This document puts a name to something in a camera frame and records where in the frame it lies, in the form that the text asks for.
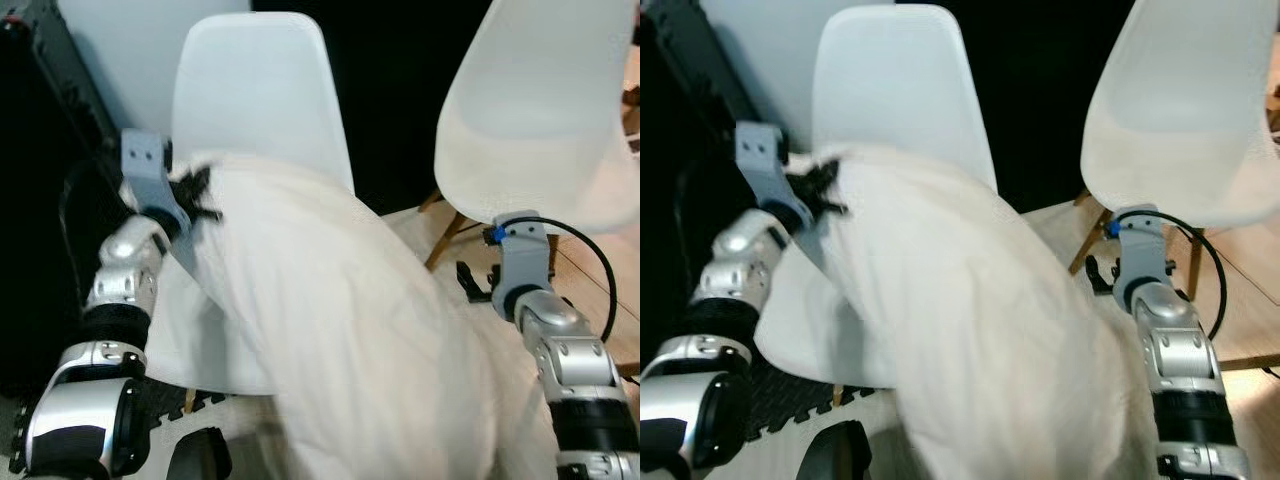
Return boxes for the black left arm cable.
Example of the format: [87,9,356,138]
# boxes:
[58,160,113,263]

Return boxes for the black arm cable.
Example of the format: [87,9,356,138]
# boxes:
[58,160,113,263]
[505,216,618,346]
[1118,208,1229,341]

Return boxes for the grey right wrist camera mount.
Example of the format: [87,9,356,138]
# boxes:
[1105,207,1171,291]
[485,210,551,301]

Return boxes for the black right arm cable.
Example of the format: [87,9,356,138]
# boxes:
[505,216,618,346]
[1118,208,1229,341]

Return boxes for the cream white pillow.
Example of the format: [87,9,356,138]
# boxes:
[178,152,561,480]
[800,143,1161,480]

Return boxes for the white flat board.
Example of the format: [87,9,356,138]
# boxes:
[700,0,896,131]
[55,0,251,141]

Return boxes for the robot left leg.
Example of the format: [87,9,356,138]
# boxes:
[165,427,233,480]

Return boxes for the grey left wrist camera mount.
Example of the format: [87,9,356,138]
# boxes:
[120,128,193,233]
[735,121,813,226]

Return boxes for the white shell chair wooden legs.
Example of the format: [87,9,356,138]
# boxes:
[755,5,1001,406]
[1068,0,1280,301]
[425,0,641,271]
[145,12,358,413]

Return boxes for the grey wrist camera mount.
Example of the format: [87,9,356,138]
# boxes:
[120,128,193,233]
[735,121,813,226]
[485,210,551,301]
[1105,207,1171,291]

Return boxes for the black foam puzzle mat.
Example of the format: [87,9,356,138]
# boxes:
[0,375,236,441]
[745,355,901,441]

